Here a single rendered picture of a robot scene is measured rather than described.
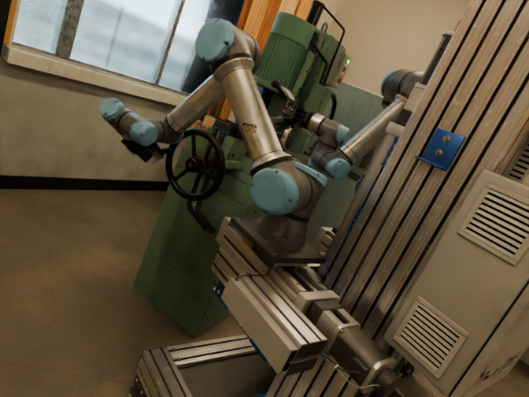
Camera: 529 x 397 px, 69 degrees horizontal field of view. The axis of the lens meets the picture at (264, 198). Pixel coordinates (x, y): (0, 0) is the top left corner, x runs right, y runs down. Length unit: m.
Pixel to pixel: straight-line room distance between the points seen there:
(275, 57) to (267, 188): 0.90
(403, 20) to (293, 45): 2.62
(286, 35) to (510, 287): 1.24
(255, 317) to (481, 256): 0.52
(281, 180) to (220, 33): 0.41
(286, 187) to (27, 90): 2.03
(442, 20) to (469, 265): 3.39
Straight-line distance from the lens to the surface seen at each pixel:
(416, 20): 4.22
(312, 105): 1.88
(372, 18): 4.37
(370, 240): 1.10
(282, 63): 1.71
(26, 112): 2.71
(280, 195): 0.91
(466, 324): 0.96
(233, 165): 1.58
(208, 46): 1.06
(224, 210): 1.69
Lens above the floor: 1.21
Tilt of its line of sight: 16 degrees down
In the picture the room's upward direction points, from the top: 24 degrees clockwise
